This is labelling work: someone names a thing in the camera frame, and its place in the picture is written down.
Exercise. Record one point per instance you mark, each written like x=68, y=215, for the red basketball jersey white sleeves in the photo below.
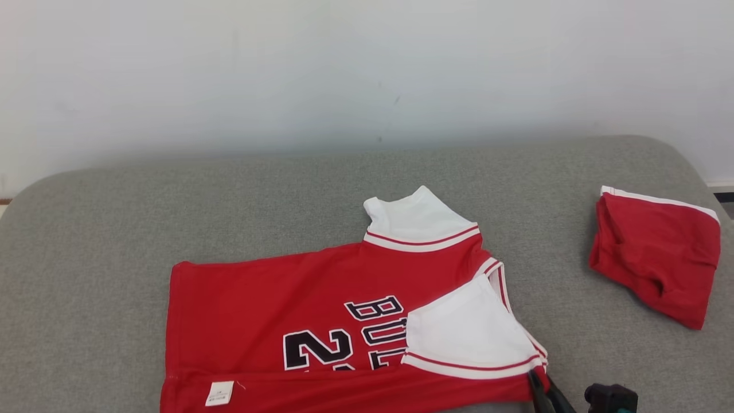
x=258, y=298

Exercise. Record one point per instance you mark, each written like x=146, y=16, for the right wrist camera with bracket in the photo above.
x=608, y=398

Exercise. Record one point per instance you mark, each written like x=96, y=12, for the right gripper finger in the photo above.
x=563, y=406
x=542, y=401

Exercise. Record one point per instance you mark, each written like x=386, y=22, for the red shorts white stripes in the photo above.
x=659, y=258

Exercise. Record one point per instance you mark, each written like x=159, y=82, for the grey fabric sofa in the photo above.
x=114, y=229

